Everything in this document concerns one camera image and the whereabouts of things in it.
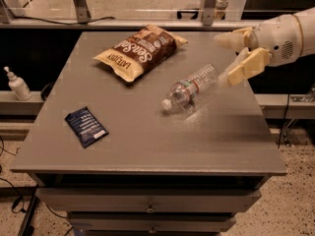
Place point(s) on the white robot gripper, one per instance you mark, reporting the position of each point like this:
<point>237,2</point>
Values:
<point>279,39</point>

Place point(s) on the clear plastic water bottle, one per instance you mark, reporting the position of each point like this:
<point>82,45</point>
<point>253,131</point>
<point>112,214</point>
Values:
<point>186,90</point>

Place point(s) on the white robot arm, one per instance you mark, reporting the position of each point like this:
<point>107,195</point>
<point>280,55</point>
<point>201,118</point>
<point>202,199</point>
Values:
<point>306,20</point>

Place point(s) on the white pump dispenser bottle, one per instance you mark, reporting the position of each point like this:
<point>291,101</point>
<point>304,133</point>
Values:
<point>18,86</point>

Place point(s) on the brown sea salt chip bag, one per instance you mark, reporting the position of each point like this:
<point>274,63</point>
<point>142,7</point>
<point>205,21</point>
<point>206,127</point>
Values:
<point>140,52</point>

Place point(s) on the dark blue snack packet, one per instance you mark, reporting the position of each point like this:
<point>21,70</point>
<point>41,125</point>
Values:
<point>85,126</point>

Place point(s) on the metal upper drawer knob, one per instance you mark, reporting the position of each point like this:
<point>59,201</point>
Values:
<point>150,209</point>

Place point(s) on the grey upper drawer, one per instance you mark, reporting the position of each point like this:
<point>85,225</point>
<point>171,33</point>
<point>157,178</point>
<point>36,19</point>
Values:
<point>137,200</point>

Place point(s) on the grey drawer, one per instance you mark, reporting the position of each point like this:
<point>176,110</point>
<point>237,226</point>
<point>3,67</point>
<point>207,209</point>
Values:
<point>161,222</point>
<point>137,200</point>

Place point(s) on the grey lower drawer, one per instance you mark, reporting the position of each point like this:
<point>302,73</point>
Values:
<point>161,222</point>

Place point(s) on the right metal frame post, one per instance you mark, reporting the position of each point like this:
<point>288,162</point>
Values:
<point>208,12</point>

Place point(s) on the metal frame post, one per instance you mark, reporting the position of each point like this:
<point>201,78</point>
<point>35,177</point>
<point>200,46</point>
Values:
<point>208,12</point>
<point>82,11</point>

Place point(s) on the left metal frame post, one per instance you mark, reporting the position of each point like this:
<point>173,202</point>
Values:
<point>82,11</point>

